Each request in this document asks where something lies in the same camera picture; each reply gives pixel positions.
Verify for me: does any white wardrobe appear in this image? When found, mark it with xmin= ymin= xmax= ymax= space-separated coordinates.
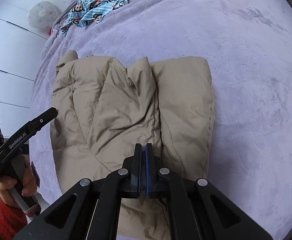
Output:
xmin=0 ymin=0 xmax=66 ymax=138

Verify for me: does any person's left hand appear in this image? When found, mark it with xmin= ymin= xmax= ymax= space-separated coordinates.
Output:
xmin=0 ymin=154 xmax=39 ymax=208

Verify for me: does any blue monkey print garment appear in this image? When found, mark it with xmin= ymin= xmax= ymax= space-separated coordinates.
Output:
xmin=61 ymin=0 xmax=129 ymax=35

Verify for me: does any lavender plush bedspread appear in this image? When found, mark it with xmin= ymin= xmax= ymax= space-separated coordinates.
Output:
xmin=30 ymin=0 xmax=292 ymax=239

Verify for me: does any white covered fan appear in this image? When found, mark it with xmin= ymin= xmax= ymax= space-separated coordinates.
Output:
xmin=27 ymin=1 xmax=61 ymax=29

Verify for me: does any beige puffer jacket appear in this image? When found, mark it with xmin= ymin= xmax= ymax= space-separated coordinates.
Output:
xmin=49 ymin=49 xmax=216 ymax=240

